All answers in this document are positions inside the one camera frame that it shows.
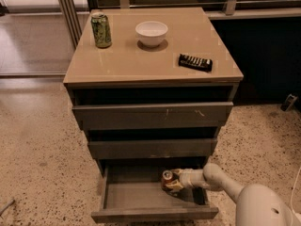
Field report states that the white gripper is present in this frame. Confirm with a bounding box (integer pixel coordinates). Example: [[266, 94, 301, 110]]
[[163, 169, 208, 192]]

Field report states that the red coke can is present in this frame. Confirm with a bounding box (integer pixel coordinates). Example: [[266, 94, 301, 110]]
[[161, 169, 174, 191]]

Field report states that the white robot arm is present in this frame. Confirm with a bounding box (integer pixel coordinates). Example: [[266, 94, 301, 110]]
[[162, 163, 301, 226]]

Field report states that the grey middle drawer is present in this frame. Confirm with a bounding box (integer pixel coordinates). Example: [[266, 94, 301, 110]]
[[88, 138, 217, 159]]

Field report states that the grey open bottom drawer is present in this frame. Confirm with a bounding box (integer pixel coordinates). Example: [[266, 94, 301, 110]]
[[91, 157, 218, 223]]

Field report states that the grey drawer cabinet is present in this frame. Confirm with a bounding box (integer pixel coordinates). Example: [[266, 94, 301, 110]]
[[63, 7, 245, 174]]

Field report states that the grey top drawer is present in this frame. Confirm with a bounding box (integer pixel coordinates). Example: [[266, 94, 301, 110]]
[[72, 102, 233, 130]]

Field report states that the green soda can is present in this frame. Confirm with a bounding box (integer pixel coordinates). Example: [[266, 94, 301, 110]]
[[91, 12, 112, 48]]

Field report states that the grey floor door stop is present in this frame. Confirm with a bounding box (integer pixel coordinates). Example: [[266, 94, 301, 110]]
[[280, 93, 298, 111]]

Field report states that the white bowl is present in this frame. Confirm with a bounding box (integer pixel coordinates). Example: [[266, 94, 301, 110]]
[[135, 21, 168, 47]]

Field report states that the grey object on floor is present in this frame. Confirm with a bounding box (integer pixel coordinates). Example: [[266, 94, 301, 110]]
[[0, 199, 15, 217]]

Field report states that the white cable on floor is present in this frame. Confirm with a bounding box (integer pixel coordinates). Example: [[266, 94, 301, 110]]
[[289, 167, 301, 215]]

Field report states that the metal window frame post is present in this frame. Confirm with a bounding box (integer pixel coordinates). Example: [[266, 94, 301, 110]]
[[58, 0, 82, 49]]

